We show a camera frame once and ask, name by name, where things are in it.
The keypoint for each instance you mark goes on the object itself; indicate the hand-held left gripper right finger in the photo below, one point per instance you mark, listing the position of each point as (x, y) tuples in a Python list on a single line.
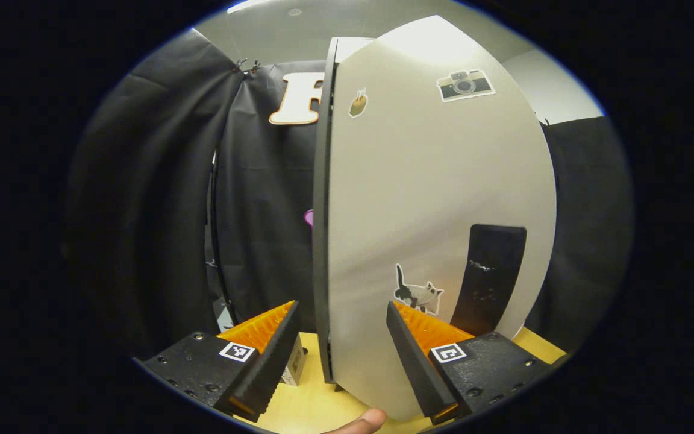
[(422, 374)]

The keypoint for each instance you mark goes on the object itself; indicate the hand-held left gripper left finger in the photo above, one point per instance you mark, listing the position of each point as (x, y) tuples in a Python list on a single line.
[(265, 374)]

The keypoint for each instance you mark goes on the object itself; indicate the white grey cabinet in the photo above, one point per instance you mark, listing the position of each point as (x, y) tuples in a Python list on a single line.
[(321, 241)]

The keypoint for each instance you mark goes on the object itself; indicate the white cabinet door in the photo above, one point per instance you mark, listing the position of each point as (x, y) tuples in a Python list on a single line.
[(419, 181)]

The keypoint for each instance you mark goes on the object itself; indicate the white blue carton box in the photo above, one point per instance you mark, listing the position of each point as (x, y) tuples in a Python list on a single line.
[(294, 367)]

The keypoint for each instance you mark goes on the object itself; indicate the black backdrop stand pole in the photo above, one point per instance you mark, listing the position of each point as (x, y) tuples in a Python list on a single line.
[(214, 229)]

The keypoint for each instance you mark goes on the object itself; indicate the black backdrop cloth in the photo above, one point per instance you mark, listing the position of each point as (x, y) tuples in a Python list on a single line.
[(160, 181)]

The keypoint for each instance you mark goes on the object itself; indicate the black binder clip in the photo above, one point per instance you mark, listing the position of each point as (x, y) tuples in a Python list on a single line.
[(241, 65), (255, 64)]

